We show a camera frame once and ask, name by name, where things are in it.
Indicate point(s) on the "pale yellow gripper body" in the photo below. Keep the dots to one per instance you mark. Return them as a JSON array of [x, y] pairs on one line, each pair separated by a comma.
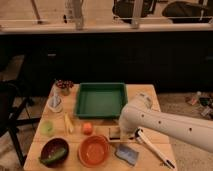
[[124, 136]]

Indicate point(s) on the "wooden board eraser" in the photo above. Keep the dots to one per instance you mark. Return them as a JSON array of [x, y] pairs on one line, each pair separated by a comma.
[[114, 133]]

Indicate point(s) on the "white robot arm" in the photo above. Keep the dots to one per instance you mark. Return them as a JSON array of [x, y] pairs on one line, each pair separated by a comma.
[[138, 112]]

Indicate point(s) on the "green plastic tray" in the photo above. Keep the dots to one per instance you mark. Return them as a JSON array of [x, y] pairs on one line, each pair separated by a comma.
[[100, 100]]

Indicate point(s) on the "blue sponge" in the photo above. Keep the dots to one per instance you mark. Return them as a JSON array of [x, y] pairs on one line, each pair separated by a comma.
[[127, 154]]

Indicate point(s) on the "orange bowl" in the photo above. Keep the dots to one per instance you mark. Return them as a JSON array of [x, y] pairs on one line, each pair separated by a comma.
[[93, 151]]

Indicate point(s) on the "orange tomato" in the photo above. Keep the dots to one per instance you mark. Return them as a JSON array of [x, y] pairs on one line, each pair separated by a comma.
[[87, 128]]

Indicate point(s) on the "green cucumber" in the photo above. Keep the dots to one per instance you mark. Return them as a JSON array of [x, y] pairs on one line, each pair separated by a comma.
[[57, 155]]

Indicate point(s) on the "dark brown bowl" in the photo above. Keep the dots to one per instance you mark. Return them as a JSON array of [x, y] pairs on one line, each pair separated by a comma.
[[50, 147]]

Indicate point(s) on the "pot of dark flowers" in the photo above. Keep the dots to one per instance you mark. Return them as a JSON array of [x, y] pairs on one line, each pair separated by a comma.
[[64, 86]]

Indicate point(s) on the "white utensil in bowl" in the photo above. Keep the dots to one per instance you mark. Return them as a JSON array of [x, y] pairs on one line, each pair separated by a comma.
[[56, 96]]

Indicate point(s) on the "small white bowl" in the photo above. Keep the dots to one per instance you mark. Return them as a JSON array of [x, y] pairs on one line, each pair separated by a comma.
[[58, 109]]

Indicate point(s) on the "green cup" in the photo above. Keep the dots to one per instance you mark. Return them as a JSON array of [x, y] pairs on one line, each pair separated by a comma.
[[46, 128]]

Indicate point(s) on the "black chair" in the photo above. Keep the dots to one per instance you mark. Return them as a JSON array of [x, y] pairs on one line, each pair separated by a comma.
[[9, 114]]

